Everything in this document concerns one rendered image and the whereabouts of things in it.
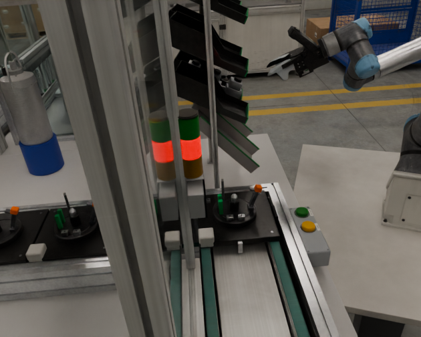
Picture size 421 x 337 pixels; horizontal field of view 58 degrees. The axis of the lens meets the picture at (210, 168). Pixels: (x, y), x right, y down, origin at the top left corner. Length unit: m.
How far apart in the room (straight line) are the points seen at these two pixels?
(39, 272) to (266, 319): 0.64
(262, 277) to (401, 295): 0.39
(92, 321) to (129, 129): 1.00
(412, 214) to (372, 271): 0.26
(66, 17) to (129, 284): 0.16
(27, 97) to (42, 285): 0.80
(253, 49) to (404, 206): 4.12
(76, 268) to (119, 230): 0.94
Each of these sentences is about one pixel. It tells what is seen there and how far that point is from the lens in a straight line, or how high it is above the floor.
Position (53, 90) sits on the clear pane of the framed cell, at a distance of 2.04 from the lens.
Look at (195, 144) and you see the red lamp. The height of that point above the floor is 1.35.
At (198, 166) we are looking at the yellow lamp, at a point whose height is 1.29.
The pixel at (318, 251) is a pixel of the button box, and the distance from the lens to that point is 1.15.
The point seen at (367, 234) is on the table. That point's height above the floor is 0.86.
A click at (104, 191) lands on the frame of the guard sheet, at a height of 1.63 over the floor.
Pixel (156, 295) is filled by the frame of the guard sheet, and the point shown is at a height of 1.54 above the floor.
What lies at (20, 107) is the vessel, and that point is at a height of 1.19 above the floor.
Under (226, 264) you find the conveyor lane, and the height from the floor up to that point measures 0.92.
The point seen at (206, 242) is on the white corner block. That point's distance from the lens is 1.14.
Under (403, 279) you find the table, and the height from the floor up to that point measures 0.86.
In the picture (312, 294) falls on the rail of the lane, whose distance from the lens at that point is 1.04.
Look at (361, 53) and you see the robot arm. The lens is 1.38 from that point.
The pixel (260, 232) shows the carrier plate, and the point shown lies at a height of 0.97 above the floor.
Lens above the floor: 1.75
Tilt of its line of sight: 32 degrees down
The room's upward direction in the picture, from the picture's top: 4 degrees counter-clockwise
